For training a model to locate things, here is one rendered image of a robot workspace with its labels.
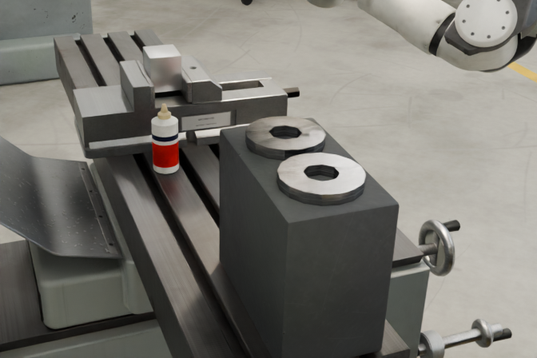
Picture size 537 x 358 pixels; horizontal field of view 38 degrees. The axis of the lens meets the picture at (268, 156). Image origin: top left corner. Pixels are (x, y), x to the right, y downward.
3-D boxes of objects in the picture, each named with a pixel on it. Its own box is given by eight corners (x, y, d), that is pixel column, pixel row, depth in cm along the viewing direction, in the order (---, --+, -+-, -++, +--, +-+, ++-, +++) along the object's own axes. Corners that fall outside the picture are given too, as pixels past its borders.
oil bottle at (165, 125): (175, 161, 123) (173, 97, 118) (182, 172, 119) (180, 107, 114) (150, 165, 121) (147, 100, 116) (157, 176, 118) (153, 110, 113)
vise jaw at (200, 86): (202, 74, 137) (202, 53, 136) (222, 101, 127) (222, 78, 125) (169, 77, 136) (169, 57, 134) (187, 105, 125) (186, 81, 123)
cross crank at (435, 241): (435, 252, 166) (442, 205, 161) (467, 284, 156) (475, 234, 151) (370, 266, 161) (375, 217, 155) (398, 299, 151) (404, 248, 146)
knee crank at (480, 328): (499, 328, 158) (504, 304, 155) (517, 347, 153) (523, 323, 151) (406, 352, 151) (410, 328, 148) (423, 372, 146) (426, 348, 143)
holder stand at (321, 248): (305, 244, 102) (314, 105, 93) (383, 351, 84) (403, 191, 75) (218, 260, 98) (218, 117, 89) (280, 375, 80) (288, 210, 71)
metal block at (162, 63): (173, 77, 132) (173, 44, 130) (182, 89, 127) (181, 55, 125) (144, 80, 131) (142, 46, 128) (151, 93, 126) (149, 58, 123)
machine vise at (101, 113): (262, 101, 145) (264, 45, 140) (290, 134, 133) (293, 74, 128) (73, 122, 134) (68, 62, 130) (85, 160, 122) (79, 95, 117)
